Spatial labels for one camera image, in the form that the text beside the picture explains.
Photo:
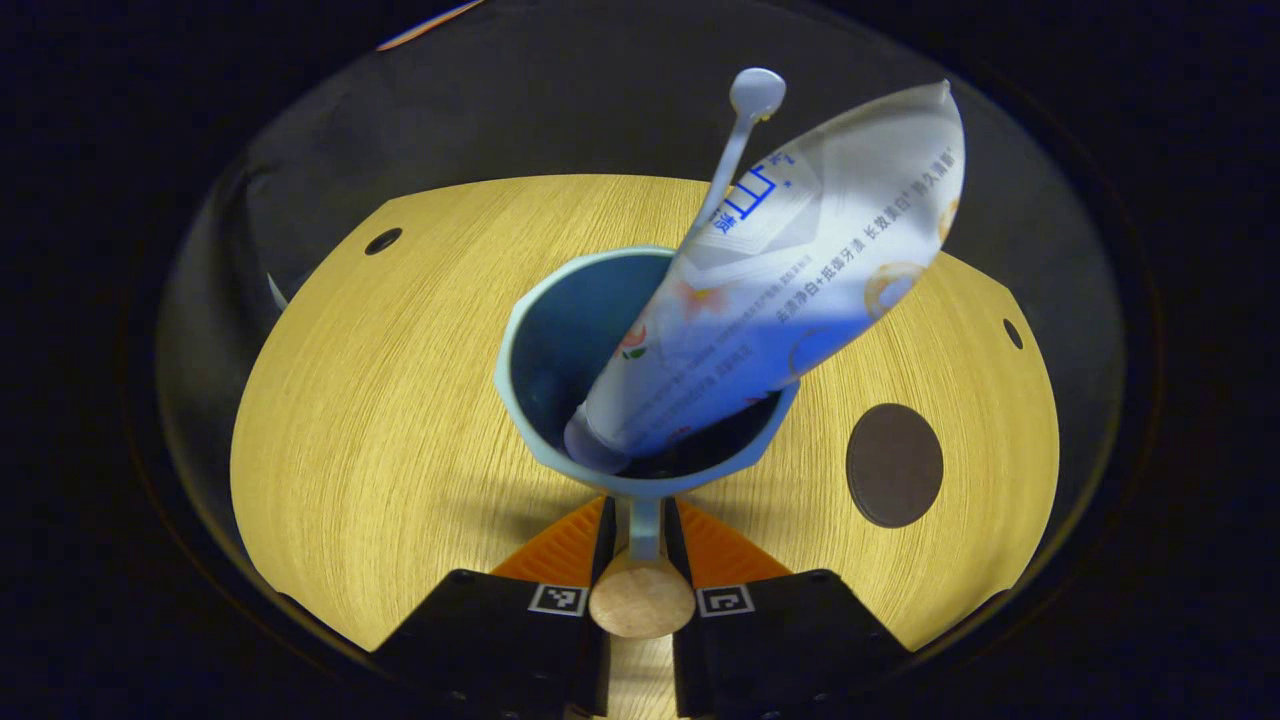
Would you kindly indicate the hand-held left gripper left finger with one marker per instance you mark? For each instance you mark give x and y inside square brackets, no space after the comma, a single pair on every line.
[500,650]

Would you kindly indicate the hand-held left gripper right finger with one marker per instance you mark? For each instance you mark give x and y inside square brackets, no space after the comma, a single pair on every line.
[790,650]

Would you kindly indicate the dark brown round coaster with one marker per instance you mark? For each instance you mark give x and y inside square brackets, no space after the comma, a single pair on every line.
[895,465]

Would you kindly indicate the white blue toothpaste tube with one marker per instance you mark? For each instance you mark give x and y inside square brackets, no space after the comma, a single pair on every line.
[780,280]

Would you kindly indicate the white toothbrush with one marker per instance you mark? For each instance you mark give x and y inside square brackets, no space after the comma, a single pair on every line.
[735,150]

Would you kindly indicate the plain dark grey cloth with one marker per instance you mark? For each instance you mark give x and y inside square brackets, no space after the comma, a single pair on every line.
[200,330]

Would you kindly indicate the black backdrop cloth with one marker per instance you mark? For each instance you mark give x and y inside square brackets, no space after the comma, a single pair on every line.
[550,110]

